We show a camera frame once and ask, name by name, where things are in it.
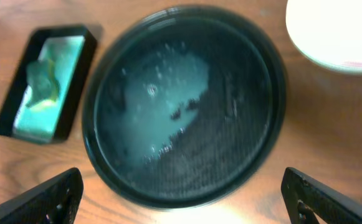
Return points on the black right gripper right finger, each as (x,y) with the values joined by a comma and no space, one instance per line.
(306,199)

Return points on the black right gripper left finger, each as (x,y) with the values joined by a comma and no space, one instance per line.
(53,201)

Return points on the yellow green sponge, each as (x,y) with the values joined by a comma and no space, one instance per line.
(44,86)

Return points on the white plate with green stain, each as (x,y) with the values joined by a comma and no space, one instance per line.
(327,32)

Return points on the round black tray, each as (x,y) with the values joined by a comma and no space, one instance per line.
(184,107)

